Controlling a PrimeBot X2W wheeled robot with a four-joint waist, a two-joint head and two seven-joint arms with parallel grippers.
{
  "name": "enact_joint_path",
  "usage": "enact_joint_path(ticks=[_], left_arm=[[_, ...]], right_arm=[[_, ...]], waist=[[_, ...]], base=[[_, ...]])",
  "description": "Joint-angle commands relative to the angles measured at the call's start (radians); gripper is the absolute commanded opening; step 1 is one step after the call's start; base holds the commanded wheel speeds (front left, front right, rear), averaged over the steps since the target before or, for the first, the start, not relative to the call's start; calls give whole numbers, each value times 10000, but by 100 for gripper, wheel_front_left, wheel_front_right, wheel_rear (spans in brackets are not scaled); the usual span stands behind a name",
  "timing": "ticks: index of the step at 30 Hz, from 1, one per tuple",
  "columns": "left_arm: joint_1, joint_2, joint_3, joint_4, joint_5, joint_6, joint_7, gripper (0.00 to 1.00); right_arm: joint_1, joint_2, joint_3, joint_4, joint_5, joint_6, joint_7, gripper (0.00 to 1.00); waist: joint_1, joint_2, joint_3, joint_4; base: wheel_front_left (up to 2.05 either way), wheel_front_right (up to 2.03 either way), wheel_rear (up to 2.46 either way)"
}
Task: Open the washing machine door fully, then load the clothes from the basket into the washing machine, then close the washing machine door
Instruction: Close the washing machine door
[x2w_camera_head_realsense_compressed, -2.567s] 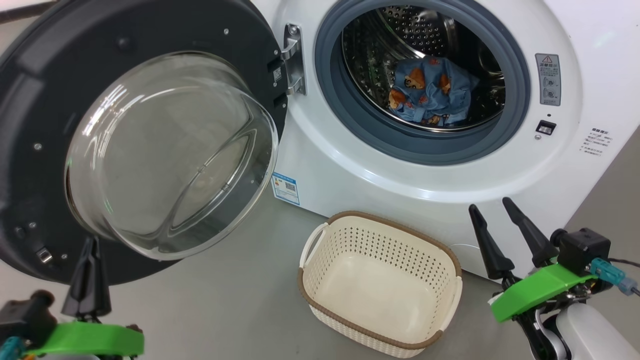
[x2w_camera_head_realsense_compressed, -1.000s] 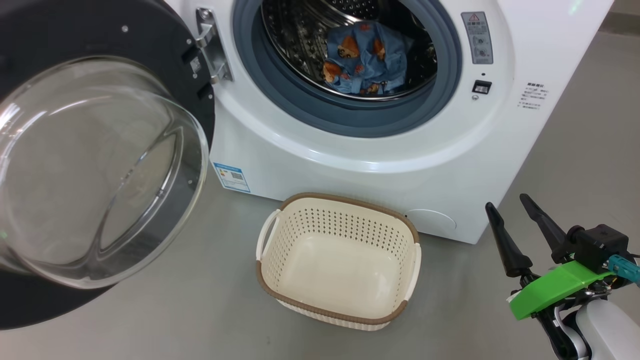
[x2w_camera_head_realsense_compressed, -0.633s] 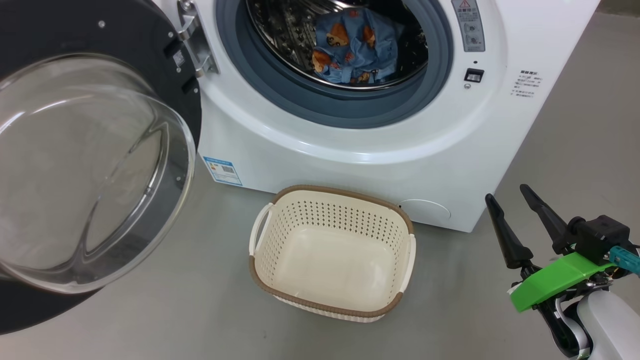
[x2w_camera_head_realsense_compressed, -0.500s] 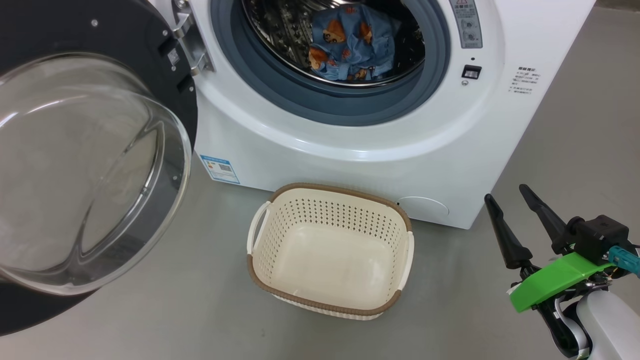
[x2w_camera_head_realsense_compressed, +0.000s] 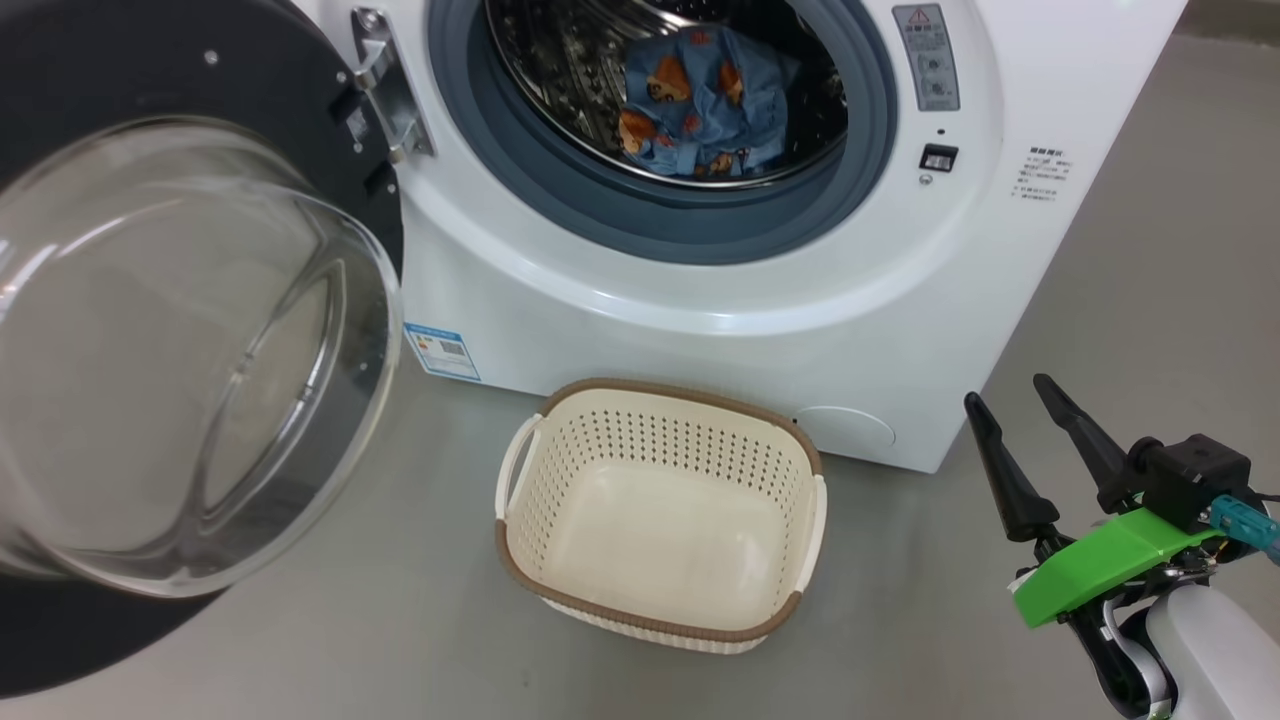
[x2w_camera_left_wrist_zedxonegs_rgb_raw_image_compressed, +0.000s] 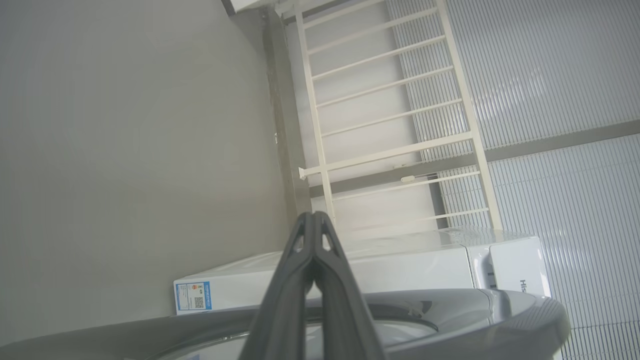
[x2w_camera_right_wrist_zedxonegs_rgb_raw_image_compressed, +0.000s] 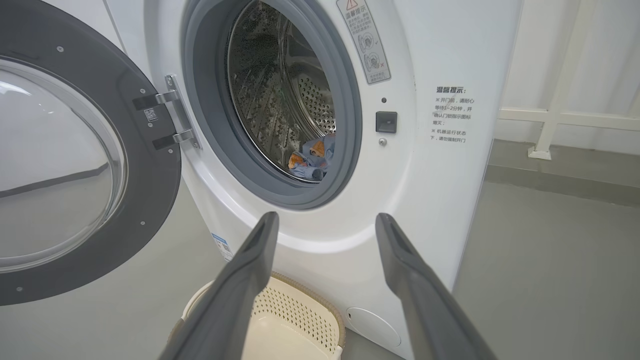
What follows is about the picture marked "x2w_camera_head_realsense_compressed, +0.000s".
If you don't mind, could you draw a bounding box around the black glass washing machine door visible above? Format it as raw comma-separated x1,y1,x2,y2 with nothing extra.
0,0,406,698

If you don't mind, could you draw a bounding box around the cream perforated laundry basket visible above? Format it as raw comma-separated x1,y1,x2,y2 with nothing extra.
495,378,829,656

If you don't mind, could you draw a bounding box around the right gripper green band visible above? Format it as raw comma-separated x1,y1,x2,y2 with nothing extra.
964,374,1226,629

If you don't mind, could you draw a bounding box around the stainless steel perforated drum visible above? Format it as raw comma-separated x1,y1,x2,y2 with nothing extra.
485,0,851,189

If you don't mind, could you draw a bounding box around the blue clothing with orange print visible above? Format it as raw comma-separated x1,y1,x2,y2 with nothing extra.
617,25,804,179

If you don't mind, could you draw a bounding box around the round white filter cover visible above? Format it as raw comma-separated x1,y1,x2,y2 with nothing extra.
795,405,897,463

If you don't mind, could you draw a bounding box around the grey rubber door gasket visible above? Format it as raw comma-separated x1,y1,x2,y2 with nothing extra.
428,0,898,266

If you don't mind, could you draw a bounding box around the grey warning sticker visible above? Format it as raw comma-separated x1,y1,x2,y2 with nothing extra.
892,3,961,112

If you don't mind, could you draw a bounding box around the right teal connector cable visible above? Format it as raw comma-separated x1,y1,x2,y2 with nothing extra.
1210,495,1280,566

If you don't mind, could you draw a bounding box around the silver metal door hinge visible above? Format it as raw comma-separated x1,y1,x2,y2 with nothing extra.
350,8,436,161

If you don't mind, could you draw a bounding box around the blue energy label sticker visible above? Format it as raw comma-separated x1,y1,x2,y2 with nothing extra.
403,322,481,382

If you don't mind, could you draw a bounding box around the white front-load washing machine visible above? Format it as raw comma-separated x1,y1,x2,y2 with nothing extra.
290,0,1191,474

